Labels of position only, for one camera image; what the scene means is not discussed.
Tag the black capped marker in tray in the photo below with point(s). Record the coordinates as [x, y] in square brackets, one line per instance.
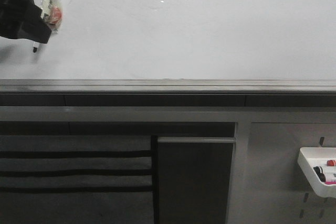
[325, 173]

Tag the grey fabric pocket organizer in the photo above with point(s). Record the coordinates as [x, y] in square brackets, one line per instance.
[78, 179]

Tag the grey slotted pegboard panel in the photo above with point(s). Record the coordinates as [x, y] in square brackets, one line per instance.
[271, 187]

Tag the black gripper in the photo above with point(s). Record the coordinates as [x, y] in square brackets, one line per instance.
[21, 19]

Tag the black whiteboard marker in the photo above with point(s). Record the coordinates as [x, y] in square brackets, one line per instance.
[46, 6]

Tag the red capped marker in tray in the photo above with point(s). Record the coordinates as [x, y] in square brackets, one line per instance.
[331, 162]

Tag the grey metal frame beam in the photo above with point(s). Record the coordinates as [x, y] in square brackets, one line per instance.
[166, 114]

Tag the white glossy whiteboard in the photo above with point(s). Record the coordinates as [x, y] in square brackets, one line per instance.
[182, 39]

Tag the grey aluminium whiteboard ledge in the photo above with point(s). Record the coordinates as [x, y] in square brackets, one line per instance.
[322, 87]

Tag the dark grey cabinet panel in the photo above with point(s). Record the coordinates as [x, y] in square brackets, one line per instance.
[194, 175]

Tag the orange magnet taped to marker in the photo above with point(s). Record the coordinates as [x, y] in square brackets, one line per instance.
[55, 15]

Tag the white plastic marker tray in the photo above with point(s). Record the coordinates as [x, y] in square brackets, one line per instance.
[310, 157]

